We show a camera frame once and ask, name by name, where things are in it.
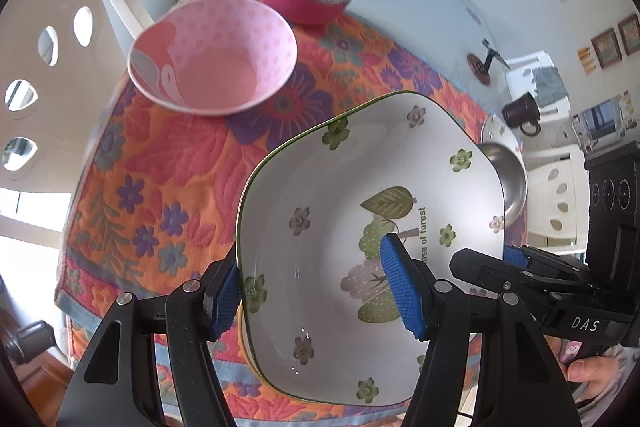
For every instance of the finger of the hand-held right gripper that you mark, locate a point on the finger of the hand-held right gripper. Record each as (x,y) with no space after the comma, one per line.
(517,256)
(480,264)

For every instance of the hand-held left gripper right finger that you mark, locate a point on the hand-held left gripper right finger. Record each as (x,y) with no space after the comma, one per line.
(400,287)

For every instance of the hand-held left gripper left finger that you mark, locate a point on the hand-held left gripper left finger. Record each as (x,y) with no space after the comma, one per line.
(225,302)

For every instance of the white square floral plate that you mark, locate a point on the white square floral plate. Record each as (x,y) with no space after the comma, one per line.
(325,187)

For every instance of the person's right hand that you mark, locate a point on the person's right hand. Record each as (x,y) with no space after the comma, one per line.
(587,369)

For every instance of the white chair with oval holes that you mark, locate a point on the white chair with oval holes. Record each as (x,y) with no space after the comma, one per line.
(550,187)
(60,107)

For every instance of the plain steel bowl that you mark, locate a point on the plain steel bowl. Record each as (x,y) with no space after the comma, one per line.
(507,177)

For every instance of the small white floral plate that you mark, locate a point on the small white floral plate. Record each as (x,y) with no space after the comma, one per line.
(495,127)

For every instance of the brown mug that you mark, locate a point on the brown mug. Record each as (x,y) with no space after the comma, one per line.
(520,111)

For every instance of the orange floral quilted mat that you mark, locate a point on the orange floral quilted mat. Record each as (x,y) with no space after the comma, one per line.
(165,167)

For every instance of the white stool with grey cloth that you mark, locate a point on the white stool with grey cloth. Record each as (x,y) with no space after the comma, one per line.
(547,84)

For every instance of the brown round holder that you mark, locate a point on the brown round holder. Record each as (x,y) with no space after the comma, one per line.
(479,68)

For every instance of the pink polka dot bowl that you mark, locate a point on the pink polka dot bowl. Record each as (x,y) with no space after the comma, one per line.
(220,72)

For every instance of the small framed wall picture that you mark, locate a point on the small framed wall picture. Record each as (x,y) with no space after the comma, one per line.
(606,48)
(630,34)

